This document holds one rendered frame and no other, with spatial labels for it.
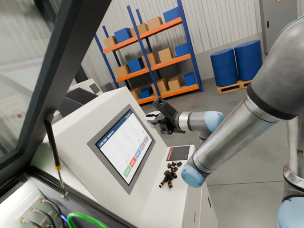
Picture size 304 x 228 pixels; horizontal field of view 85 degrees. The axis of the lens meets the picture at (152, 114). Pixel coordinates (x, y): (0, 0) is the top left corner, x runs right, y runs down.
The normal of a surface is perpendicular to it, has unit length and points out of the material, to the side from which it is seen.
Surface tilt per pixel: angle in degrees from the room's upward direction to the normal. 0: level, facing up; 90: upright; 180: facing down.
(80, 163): 76
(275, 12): 90
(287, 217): 7
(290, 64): 54
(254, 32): 90
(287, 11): 90
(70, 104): 90
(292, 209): 7
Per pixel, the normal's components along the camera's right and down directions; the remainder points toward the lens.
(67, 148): 0.78, -0.38
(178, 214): -0.34, -0.87
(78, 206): -0.31, 0.45
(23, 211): 0.89, -0.18
